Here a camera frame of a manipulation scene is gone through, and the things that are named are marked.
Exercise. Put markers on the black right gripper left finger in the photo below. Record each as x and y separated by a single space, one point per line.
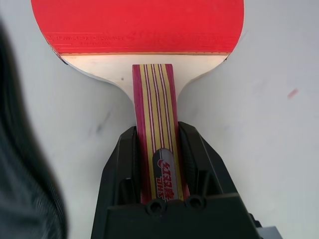
119 171

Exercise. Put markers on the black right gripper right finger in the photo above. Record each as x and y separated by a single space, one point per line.
207 174

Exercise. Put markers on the black red paddle case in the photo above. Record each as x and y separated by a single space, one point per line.
25 149

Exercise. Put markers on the red ping-pong paddle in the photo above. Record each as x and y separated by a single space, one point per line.
139 25

